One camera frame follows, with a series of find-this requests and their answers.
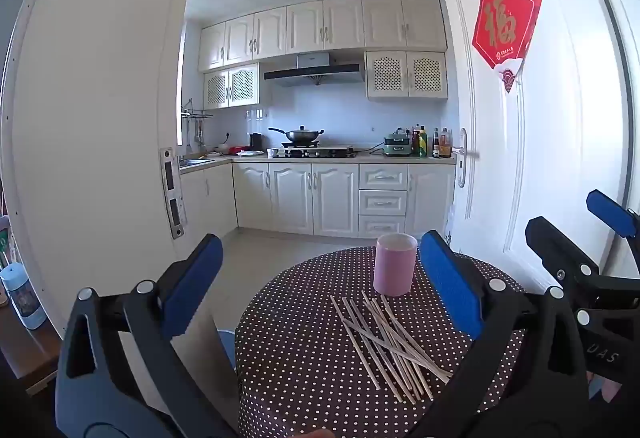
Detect white panelled door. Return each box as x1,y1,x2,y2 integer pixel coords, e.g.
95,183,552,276
432,0,636,279

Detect small lattice door cabinet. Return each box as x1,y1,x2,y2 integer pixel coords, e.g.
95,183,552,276
203,62,261,111

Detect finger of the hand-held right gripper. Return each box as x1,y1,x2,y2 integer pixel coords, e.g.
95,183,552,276
525,216,601,299
586,190,640,239

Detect white plain door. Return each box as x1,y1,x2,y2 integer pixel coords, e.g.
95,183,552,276
0,0,221,359

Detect wall utensil rack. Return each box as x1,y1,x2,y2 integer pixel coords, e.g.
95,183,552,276
181,98,214,153

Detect wooden side cabinet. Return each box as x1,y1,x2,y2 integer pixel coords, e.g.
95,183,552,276
0,303,63,394

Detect red paper door decoration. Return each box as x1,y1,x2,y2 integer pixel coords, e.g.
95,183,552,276
471,0,543,93

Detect silver door handle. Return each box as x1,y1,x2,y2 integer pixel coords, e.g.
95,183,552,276
452,128,481,189

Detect light blue water bottle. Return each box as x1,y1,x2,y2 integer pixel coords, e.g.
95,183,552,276
0,262,47,330

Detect gas stove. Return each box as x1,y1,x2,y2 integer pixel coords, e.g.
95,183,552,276
272,145,358,159

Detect group of wooden chopsticks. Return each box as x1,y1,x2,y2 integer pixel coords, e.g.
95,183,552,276
330,290,453,404

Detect white base cabinets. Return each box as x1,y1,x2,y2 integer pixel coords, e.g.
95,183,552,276
180,160,457,239

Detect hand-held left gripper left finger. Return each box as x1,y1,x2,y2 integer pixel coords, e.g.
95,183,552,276
55,233,238,438

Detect wide lattice door cabinet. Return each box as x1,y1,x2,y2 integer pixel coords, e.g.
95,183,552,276
365,50,448,99

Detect range hood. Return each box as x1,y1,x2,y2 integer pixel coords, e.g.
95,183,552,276
263,52,365,87

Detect green electric cooker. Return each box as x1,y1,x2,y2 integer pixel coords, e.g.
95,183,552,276
383,130,415,157

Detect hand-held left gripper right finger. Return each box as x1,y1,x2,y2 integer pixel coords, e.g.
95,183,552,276
419,230,591,438

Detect metal door lock plate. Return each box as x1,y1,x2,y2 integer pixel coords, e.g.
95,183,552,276
159,147,188,239

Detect steel wok with lid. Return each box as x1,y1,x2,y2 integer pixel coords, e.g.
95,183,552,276
268,125,325,143

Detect pink cup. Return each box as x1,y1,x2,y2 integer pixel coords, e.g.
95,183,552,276
373,233,418,297

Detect white wall cabinets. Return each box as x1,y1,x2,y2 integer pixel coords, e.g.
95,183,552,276
198,0,447,72

